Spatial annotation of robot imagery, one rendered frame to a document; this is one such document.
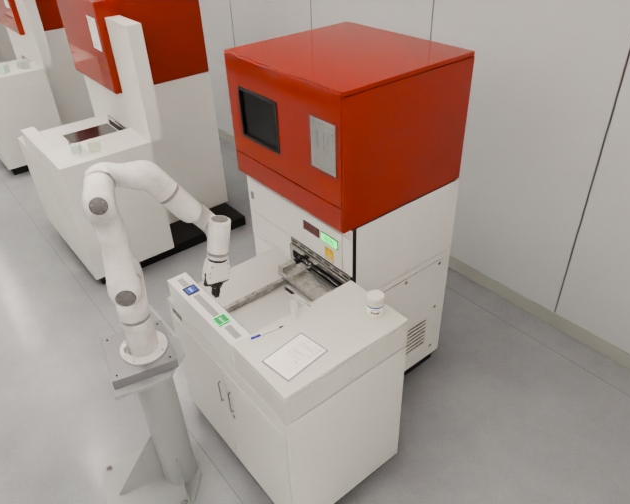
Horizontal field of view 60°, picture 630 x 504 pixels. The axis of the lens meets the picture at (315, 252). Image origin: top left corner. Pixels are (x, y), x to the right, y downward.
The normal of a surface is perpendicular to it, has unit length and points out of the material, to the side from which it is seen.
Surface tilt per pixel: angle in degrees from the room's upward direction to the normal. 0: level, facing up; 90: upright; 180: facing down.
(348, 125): 90
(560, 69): 90
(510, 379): 0
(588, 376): 0
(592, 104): 90
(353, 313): 0
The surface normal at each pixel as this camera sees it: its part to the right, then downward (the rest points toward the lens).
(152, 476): 0.45, 0.50
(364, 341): -0.04, -0.82
